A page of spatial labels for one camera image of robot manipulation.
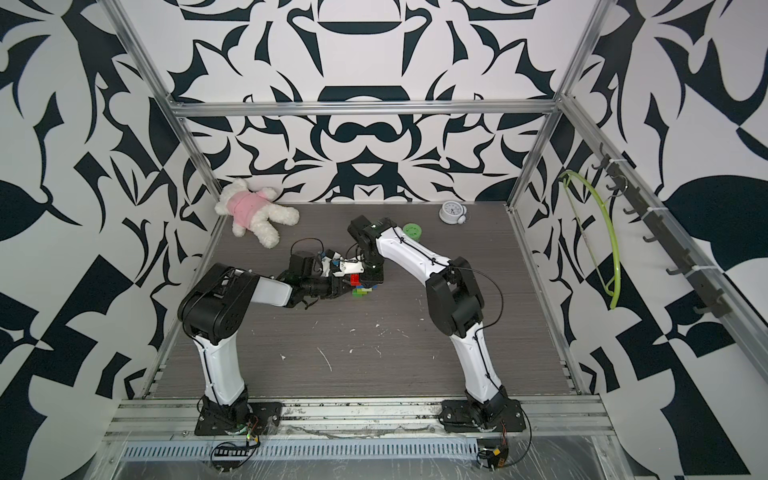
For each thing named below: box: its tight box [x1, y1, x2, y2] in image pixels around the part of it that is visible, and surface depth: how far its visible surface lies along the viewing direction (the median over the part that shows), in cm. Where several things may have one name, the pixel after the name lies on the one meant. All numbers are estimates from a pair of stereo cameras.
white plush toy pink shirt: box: [215, 178, 300, 248], surface depth 110 cm
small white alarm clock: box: [439, 200, 467, 224], surface depth 117 cm
